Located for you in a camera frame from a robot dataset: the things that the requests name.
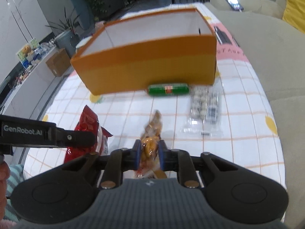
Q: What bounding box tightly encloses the orange peanut mix packet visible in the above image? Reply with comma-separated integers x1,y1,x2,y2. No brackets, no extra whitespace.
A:
135,110,167,179

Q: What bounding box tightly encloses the red cartoon snack bag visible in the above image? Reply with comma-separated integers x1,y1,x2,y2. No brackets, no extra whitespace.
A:
64,106,112,163

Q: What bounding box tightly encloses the clear tray of white balls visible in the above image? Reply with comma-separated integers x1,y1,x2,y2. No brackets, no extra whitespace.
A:
183,86,222,137

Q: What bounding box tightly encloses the green sausage stick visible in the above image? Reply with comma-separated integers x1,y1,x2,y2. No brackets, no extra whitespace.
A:
147,83,190,97

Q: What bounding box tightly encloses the smartphone on sofa arm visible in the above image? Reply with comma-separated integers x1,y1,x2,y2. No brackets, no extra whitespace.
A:
226,0,244,12

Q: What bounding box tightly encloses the person's left hand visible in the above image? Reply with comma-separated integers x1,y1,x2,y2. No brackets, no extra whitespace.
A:
0,162,10,220

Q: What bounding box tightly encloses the white tv cabinet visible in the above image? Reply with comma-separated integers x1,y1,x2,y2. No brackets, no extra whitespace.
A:
2,48,62,119

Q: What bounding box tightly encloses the striped pyjama leg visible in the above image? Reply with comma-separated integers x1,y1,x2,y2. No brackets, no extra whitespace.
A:
3,164,24,222

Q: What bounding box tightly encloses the brown cardboard carton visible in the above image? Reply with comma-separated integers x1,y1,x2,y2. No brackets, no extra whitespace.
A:
46,48,71,77

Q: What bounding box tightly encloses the teddy bear toy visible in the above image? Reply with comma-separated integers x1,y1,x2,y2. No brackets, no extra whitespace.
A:
21,44,33,60

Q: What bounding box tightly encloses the grey planter with plant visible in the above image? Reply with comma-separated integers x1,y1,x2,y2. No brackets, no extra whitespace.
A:
46,7,80,58

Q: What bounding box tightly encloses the white round rolling stool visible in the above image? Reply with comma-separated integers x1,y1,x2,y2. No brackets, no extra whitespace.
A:
75,36,92,52

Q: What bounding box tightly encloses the orange cardboard box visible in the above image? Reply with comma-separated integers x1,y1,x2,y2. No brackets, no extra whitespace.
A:
71,7,217,95

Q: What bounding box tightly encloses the pink space heater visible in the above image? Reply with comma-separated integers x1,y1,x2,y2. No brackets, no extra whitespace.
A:
95,21,106,32

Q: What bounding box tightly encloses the beige sofa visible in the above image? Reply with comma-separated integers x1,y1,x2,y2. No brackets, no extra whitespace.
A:
206,0,304,228

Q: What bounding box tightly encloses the yellow cushion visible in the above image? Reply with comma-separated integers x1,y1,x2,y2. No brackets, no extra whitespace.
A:
282,0,304,33

